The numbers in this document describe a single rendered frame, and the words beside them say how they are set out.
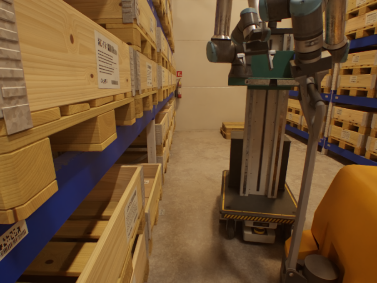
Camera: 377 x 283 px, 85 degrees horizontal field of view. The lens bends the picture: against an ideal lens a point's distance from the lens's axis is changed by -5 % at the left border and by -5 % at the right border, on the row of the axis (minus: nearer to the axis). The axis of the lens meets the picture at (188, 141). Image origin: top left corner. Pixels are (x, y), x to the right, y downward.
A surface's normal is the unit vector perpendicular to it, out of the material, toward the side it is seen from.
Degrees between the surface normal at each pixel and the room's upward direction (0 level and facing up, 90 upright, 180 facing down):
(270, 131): 90
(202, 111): 90
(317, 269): 0
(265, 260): 0
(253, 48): 66
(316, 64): 118
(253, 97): 90
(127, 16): 90
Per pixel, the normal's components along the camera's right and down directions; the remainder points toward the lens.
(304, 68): -0.15, 0.69
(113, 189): 0.02, 0.26
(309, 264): 0.00, -0.96
